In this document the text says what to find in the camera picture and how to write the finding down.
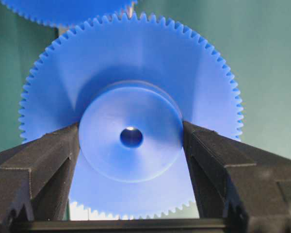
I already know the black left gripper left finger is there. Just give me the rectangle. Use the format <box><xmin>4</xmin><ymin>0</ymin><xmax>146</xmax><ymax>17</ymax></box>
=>
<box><xmin>0</xmin><ymin>123</ymin><xmax>80</xmax><ymax>233</ymax></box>

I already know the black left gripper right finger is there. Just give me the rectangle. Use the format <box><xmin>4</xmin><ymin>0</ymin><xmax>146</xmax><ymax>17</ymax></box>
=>
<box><xmin>183</xmin><ymin>121</ymin><xmax>291</xmax><ymax>233</ymax></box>

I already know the large blue plastic gear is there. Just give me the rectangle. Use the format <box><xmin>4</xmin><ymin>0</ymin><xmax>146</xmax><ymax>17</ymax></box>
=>
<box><xmin>1</xmin><ymin>0</ymin><xmax>137</xmax><ymax>27</ymax></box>

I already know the small blue plastic gear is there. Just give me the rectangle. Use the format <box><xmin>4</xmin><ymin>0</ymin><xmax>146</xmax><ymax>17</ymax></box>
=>
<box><xmin>19</xmin><ymin>14</ymin><xmax>243</xmax><ymax>220</ymax></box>

